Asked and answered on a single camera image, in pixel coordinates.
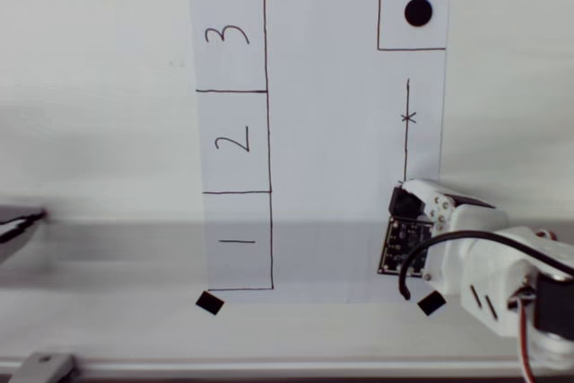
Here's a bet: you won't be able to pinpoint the thin black cable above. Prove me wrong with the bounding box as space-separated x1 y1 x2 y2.
0 211 48 241

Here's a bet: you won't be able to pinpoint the black camera circuit board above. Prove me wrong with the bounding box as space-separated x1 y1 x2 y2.
378 216 434 277

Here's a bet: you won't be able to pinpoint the black camera cable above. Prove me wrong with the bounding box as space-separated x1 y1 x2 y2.
397 230 574 301

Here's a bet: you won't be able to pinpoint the white paper sheet with drawn boxes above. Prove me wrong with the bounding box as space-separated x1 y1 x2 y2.
187 0 451 306

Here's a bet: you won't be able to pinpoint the red white servo wires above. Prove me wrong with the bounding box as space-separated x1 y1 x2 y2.
509 286 542 383

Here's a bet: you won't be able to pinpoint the black tape piece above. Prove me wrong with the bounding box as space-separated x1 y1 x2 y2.
195 291 225 316
416 291 448 317

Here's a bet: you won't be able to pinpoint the black round dot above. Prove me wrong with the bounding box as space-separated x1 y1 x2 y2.
403 0 434 28

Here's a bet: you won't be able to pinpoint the grey metal bracket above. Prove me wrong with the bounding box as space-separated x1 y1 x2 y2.
11 353 78 383

